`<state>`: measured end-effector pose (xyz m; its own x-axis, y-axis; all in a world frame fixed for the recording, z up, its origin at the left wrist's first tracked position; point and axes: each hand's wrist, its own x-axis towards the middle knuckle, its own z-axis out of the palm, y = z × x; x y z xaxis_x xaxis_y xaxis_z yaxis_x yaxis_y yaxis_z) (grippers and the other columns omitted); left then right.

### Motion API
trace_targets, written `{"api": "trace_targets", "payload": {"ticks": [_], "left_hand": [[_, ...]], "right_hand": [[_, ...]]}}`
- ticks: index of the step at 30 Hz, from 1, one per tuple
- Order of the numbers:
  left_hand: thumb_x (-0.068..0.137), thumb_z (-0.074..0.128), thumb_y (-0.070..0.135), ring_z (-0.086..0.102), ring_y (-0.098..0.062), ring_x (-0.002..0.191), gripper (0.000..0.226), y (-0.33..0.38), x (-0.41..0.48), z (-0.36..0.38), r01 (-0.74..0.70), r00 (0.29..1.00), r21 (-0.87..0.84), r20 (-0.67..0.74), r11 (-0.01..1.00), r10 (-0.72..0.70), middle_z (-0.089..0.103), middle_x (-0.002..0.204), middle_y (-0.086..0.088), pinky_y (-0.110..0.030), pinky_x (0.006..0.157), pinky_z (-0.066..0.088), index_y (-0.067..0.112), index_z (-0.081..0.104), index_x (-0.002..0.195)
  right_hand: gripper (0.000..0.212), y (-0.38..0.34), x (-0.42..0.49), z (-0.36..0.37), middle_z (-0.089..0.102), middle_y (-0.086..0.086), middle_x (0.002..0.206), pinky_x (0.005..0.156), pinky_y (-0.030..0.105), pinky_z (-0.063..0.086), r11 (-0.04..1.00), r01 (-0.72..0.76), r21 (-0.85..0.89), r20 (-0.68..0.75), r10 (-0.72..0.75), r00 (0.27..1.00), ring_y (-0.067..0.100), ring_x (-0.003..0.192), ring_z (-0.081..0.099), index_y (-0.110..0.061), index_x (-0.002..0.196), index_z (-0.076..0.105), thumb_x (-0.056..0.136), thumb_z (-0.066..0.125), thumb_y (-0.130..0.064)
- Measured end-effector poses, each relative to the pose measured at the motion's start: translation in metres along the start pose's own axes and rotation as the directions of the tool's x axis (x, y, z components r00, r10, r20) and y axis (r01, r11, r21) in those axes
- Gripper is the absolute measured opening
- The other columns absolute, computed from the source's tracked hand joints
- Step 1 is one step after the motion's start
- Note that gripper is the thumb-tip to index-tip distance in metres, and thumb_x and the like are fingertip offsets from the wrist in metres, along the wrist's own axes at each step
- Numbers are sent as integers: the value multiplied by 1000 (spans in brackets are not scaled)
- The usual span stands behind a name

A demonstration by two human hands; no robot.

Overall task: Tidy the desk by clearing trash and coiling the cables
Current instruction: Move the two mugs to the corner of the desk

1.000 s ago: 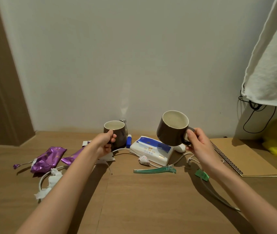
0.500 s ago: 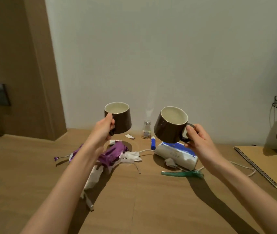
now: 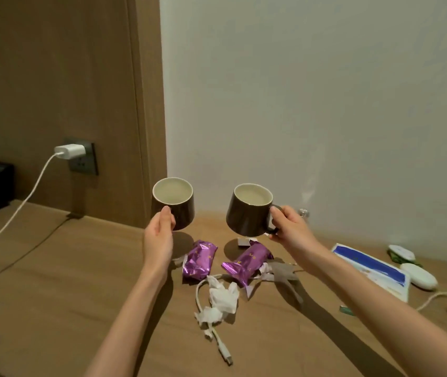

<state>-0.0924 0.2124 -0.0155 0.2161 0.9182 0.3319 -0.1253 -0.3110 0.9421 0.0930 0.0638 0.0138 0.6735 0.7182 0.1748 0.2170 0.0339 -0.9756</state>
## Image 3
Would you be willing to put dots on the brown mug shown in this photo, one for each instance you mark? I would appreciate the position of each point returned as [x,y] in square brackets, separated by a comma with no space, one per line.
[180,212]
[247,217]

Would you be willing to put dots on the purple snack wrapper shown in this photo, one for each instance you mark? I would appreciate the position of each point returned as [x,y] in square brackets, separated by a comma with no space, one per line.
[249,263]
[200,261]

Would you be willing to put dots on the white oval earbud case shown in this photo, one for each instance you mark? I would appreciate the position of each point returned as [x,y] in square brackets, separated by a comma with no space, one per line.
[419,276]

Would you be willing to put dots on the blue white tissue pack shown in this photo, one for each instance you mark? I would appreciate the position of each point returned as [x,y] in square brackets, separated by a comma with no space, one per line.
[372,268]

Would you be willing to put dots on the small glass bottle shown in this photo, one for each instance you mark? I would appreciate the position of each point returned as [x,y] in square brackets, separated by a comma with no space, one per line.
[304,213]

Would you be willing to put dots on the grey wall socket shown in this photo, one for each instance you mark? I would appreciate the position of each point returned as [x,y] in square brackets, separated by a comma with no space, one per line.
[88,162]

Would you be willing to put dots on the person's right forearm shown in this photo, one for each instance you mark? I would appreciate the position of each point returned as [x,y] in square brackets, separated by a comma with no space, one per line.
[384,314]

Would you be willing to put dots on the green toothbrush packet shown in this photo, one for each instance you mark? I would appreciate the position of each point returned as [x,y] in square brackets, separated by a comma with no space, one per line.
[347,310]

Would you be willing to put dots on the small white green packet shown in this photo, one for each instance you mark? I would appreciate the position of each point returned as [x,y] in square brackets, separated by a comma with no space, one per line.
[402,253]

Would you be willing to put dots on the person's left forearm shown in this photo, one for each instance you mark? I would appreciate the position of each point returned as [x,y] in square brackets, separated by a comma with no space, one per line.
[125,329]

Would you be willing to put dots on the person's left hand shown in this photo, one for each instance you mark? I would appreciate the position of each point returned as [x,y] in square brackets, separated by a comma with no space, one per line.
[158,247]

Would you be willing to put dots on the wooden wall panel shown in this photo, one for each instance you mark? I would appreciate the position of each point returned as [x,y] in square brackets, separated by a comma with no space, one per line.
[50,74]

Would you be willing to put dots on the white charger plug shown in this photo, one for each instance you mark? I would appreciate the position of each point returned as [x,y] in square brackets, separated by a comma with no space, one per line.
[70,151]

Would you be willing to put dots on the person's right hand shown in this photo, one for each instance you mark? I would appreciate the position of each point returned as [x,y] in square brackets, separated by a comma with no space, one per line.
[296,235]

